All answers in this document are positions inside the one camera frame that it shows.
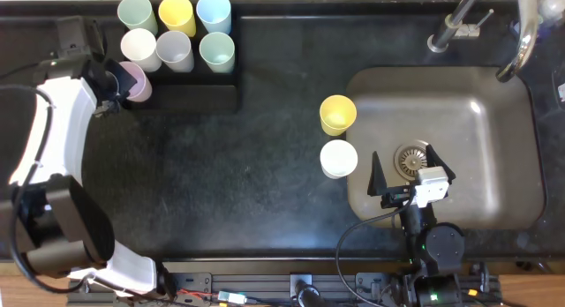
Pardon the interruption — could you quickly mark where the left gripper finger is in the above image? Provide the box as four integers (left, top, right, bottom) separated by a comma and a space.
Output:
104, 58, 138, 95

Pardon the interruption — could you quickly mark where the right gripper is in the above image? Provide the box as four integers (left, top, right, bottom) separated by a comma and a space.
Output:
367, 143, 457, 210

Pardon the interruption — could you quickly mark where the pink cup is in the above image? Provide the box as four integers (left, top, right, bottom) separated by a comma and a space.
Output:
118, 61, 154, 103

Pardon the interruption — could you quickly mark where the white cup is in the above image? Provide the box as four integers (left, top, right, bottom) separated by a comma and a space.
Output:
320, 139, 359, 180
120, 27, 162, 73

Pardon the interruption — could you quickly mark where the yellow cup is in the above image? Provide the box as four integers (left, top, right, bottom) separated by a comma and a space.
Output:
319, 94, 358, 137
158, 0, 197, 38

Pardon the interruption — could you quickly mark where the grey cup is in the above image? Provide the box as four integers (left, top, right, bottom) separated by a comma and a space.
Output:
155, 30, 195, 73

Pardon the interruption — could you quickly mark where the green cup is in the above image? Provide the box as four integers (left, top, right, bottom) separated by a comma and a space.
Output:
199, 31, 236, 74
117, 0, 159, 36

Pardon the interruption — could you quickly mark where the steel sink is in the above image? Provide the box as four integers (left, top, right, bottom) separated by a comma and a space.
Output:
345, 66, 546, 231

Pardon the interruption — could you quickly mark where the black tray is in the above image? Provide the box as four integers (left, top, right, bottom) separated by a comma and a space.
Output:
118, 6, 242, 115

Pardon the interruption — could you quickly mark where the blue cup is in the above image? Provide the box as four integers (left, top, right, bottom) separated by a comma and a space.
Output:
196, 0, 233, 35

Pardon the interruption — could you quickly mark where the steel tap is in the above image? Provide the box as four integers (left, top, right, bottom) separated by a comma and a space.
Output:
426, 0, 542, 83

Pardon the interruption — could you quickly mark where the blue soap bottle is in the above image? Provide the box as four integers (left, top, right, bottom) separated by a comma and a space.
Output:
510, 0, 565, 40

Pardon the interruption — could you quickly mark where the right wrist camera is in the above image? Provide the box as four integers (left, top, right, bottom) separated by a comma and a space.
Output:
413, 166, 450, 209

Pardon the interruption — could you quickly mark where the black cable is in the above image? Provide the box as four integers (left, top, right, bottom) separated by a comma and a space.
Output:
0, 62, 96, 295
335, 190, 418, 307

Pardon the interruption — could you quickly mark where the mounting rail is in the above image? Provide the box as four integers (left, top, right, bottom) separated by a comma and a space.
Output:
65, 260, 504, 307

